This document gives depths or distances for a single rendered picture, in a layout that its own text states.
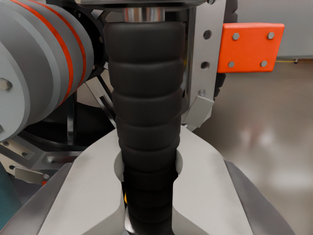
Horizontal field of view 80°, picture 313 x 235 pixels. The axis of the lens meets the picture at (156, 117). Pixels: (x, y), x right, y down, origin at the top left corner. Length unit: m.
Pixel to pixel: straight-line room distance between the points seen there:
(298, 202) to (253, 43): 1.12
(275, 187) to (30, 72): 1.32
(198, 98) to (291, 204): 1.07
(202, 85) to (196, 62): 0.04
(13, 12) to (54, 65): 0.06
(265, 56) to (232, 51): 0.05
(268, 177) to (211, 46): 1.18
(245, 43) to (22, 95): 0.29
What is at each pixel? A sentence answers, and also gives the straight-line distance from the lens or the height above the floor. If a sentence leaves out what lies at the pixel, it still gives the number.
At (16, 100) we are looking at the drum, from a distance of 0.21.
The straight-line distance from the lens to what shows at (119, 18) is 0.82.
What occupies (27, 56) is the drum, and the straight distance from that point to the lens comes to 0.21.
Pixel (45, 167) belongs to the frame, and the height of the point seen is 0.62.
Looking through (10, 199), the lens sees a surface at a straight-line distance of 0.42.
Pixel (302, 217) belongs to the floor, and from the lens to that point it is 1.29.
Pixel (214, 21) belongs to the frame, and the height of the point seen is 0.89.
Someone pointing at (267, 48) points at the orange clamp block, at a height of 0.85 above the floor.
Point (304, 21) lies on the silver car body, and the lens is 0.92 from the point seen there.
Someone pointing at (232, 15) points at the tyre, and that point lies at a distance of 0.40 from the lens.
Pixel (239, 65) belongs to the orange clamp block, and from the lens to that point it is 0.33.
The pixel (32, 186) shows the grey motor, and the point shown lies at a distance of 0.79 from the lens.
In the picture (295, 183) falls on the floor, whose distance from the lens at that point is 1.46.
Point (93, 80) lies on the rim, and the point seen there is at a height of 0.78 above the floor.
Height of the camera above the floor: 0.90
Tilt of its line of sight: 28 degrees down
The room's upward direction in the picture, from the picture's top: 1 degrees counter-clockwise
